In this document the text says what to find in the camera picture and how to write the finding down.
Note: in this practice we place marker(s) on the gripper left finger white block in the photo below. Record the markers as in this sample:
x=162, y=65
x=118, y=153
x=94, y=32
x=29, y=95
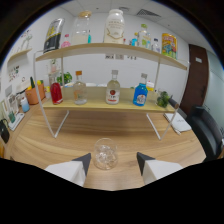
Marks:
x=68, y=170

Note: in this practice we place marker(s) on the gripper right finger white block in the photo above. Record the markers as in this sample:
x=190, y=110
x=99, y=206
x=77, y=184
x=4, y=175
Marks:
x=158, y=168

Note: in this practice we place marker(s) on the blue liquid small bottle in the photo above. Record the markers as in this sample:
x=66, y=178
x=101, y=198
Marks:
x=140, y=95

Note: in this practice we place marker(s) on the clear bottle orange cap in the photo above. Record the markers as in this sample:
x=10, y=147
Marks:
x=80, y=93

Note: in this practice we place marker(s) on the white milk bottle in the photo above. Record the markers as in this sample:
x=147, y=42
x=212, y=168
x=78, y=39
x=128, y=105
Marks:
x=114, y=28

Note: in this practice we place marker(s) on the green cup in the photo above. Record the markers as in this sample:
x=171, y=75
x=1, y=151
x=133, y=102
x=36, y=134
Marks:
x=11, y=117

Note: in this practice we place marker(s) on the yellow white paper cup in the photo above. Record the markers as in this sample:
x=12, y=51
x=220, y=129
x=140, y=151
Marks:
x=150, y=86

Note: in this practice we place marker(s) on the clear glass with ice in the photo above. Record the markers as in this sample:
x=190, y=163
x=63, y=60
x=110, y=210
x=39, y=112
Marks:
x=105, y=155

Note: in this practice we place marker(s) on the white zip pouch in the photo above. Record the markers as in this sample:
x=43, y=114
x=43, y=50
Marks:
x=178, y=122

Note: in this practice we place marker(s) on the black chair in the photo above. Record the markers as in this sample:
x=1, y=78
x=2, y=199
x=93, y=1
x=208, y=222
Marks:
x=205, y=133

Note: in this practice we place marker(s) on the white tray scale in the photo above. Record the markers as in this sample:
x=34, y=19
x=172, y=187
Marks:
x=17, y=122

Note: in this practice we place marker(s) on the black kettle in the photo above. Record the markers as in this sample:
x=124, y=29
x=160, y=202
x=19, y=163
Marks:
x=4, y=132

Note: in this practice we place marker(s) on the red liquid glass bottle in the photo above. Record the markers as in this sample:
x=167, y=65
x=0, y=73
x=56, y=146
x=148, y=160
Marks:
x=56, y=93

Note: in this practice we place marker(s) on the light blue white tumbler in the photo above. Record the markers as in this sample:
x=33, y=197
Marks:
x=24, y=105

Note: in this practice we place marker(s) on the orange storage box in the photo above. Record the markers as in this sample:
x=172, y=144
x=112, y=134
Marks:
x=34, y=95

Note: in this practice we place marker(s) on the clear bottle red label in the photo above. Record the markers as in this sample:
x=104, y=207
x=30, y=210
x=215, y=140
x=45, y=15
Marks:
x=113, y=93

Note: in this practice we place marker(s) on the green leafy plant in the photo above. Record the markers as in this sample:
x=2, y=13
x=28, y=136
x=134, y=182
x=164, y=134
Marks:
x=66, y=78

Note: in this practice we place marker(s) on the brown door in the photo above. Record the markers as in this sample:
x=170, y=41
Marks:
x=195, y=80

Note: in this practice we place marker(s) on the yellow cartoon print can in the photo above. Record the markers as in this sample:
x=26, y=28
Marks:
x=169, y=46

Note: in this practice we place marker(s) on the two-tier wooden shelf rack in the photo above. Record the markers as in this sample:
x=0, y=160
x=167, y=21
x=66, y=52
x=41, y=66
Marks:
x=100, y=50

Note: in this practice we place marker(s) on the small pink bottle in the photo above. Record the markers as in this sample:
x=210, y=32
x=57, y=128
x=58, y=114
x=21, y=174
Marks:
x=65, y=42

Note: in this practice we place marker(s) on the black and yellow can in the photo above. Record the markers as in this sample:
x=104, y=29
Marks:
x=53, y=36

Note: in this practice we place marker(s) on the white text wall poster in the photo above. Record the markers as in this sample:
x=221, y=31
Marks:
x=131, y=57

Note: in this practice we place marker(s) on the red wall poster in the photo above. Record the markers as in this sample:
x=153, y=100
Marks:
x=119, y=57

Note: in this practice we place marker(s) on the blue wall poster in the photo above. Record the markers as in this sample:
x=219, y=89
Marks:
x=109, y=56

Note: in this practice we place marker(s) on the wooden wall shelf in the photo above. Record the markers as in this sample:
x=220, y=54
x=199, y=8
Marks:
x=20, y=54

